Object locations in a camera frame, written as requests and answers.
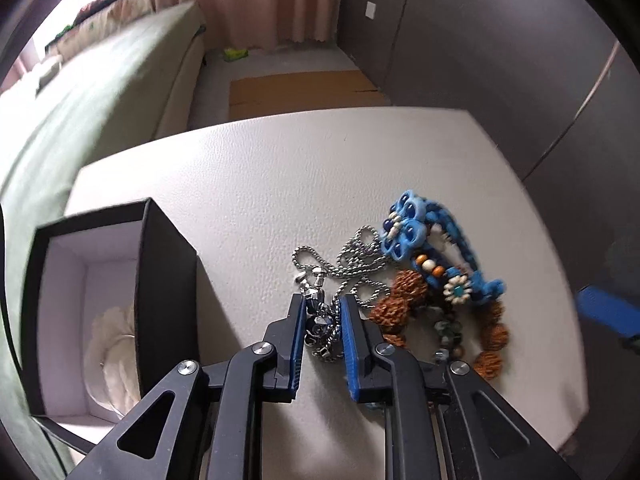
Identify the silver ball chain necklace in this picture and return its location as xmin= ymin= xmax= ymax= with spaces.
xmin=290 ymin=224 xmax=394 ymax=363

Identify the black jewelry box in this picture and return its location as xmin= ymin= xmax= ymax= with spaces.
xmin=21 ymin=198 xmax=198 ymax=419

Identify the white shell dish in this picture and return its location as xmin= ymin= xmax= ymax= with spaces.
xmin=84 ymin=306 xmax=141 ymax=419

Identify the dark grey wardrobe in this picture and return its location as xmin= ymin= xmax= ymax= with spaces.
xmin=336 ymin=0 xmax=640 ymax=461

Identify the flattened cardboard sheet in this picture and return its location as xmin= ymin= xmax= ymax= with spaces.
xmin=228 ymin=70 xmax=388 ymax=122

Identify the green covered bed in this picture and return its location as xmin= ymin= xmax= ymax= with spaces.
xmin=1 ymin=1 xmax=205 ymax=479

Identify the yellow green floor item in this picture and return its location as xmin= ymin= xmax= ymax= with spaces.
xmin=222 ymin=48 xmax=250 ymax=63

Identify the clothes pile on sill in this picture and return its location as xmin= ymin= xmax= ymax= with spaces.
xmin=44 ymin=0 xmax=151 ymax=51

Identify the dark small bead bracelet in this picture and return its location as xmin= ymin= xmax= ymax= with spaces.
xmin=430 ymin=303 xmax=467 ymax=365

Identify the brown rudraksha bead bracelet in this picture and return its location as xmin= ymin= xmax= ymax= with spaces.
xmin=368 ymin=268 xmax=510 ymax=380

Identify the blue woven bracelet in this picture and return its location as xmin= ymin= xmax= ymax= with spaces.
xmin=380 ymin=188 xmax=508 ymax=306

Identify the white wall socket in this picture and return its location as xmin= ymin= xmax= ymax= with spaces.
xmin=364 ymin=1 xmax=376 ymax=21

